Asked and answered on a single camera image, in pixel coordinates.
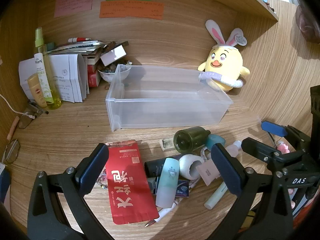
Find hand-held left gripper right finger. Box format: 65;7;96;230
211;143;294;240

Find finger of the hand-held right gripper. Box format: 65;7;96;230
241;137;283;165
261;121;313;153

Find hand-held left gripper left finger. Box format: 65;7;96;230
27;143;113;240

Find small pink card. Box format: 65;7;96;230
196;160;220;186

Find pink and white cord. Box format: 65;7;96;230
200;147;213;160

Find pale green pen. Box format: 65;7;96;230
204;181;228;210

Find teal tape roll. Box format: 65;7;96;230
205;134;226;148

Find white bandage roll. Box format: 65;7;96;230
179;154;205;180

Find red foil packet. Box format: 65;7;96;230
105;140;160;225

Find dark green bottle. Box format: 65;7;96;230
173;126;211;154

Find small blue box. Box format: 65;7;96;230
155;176;189;197

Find translucent teal bottle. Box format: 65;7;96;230
155;157;180;208

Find black tube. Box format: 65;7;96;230
144;155;185;177

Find white pen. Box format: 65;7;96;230
145;200;180;228

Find clear plastic bin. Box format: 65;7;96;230
105;64;233;132

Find pink flower clip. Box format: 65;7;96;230
274;141;290;154

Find small white dropper bottle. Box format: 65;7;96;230
226;140;242;157

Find white eraser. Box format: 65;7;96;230
159;138;175;151

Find yellow-green spray bottle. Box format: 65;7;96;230
34;27;62;110

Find yellow chick plush toy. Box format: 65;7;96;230
197;19;250;92

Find white bowl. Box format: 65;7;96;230
98;65;132;83

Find folded white papers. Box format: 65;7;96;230
19;54;87;103

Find tan cosmetic tube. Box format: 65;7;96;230
27;74;48;108

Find pile of glass pebbles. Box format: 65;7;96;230
99;64;118;74

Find white cosmetic tube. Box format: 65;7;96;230
34;53;54;103

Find small white box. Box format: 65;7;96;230
100;45;127;67

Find stack of booklets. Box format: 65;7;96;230
47;39;105;55

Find brown hair clip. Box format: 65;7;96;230
104;41;129;53

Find wooden shelf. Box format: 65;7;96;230
225;0;279;22

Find orange paper note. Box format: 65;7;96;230
99;1;165;20

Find pink paper note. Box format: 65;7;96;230
54;0;95;18

